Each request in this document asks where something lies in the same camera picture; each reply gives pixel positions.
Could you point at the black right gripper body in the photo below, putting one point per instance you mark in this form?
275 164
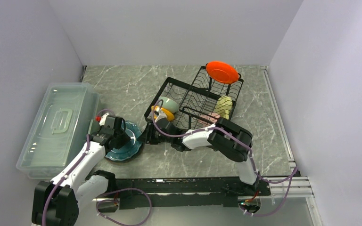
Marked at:
157 138

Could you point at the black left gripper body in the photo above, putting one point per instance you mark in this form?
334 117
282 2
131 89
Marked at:
122 139

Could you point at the teal scalloped plate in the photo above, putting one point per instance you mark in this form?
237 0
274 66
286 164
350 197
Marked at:
129 150

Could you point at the yellow ribbed bowl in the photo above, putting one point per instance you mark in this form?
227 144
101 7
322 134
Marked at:
169 115

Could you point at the light green ceramic bowl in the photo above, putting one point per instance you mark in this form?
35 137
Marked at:
169 104

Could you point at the black wire dish rack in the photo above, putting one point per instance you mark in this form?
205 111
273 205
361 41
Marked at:
195 98

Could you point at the pale yellow mug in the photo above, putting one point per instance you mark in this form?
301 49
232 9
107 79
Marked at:
224 106

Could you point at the orange plate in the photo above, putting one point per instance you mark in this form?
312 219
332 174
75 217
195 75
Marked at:
222 72

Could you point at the pink mug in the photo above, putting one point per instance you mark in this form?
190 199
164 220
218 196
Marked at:
212 117

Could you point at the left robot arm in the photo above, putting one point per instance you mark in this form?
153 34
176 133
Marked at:
59 201

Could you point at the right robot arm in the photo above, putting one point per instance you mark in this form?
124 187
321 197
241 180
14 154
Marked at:
230 139

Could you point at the clear plastic storage box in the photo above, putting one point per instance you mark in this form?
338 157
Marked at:
59 129

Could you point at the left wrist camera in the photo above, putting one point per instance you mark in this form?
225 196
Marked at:
108 123

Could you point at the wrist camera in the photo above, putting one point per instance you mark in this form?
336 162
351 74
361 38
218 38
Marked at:
108 123
159 114

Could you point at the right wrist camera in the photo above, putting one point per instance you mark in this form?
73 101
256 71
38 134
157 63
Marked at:
159 114

